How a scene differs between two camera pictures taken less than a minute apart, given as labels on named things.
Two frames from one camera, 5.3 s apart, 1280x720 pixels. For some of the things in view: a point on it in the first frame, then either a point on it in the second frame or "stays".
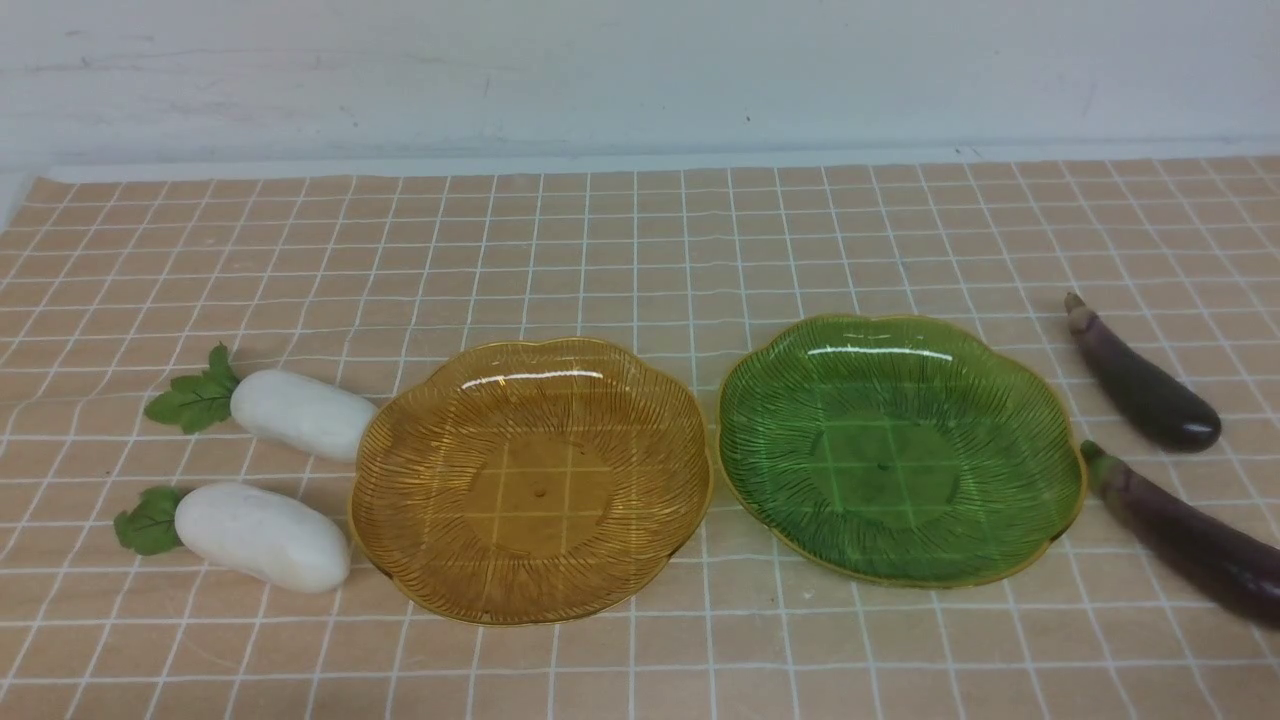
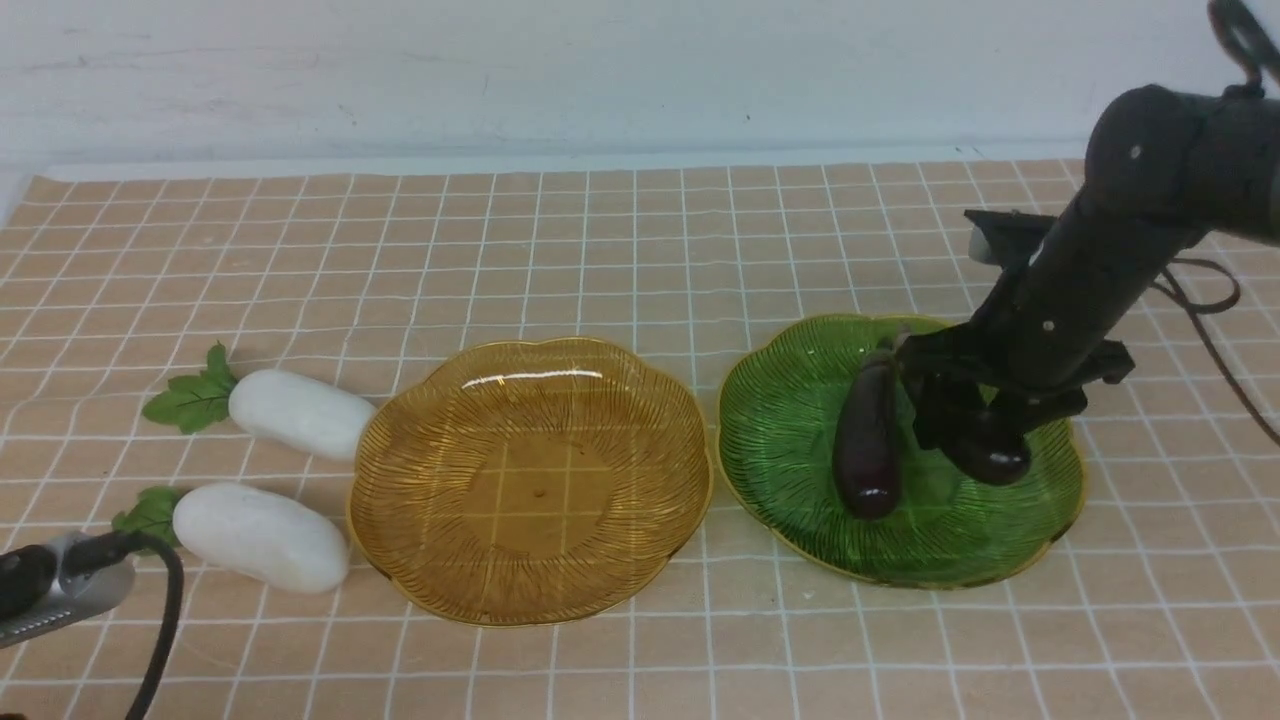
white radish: [306, 412] stays
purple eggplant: [1156, 403] to [868, 452]
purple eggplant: [1243, 575] to [987, 445]
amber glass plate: [528, 481] stays
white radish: [279, 538] stays
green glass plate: [897, 449] stays
